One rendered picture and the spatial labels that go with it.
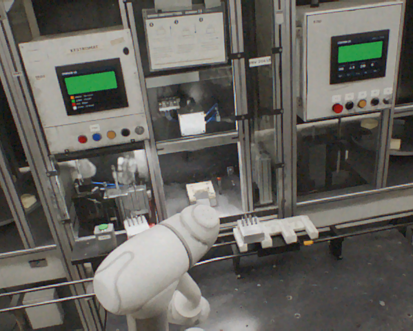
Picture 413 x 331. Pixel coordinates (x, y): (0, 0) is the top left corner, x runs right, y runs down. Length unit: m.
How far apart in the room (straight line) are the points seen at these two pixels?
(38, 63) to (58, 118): 0.23
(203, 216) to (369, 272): 1.28
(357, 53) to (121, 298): 1.41
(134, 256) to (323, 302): 1.18
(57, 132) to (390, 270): 1.60
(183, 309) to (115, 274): 0.62
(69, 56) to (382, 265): 1.65
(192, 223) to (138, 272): 0.16
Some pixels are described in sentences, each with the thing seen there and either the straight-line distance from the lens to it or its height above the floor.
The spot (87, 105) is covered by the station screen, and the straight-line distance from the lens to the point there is 1.73.
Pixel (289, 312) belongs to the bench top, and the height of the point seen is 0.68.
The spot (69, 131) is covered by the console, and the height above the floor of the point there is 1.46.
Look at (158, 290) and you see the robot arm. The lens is 0.92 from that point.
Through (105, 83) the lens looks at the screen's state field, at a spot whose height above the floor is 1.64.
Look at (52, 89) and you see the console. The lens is 1.76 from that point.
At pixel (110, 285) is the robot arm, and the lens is 0.89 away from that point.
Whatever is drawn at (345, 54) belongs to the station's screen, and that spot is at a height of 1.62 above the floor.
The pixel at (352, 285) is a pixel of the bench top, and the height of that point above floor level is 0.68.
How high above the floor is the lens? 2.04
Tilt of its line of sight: 27 degrees down
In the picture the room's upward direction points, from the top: 7 degrees counter-clockwise
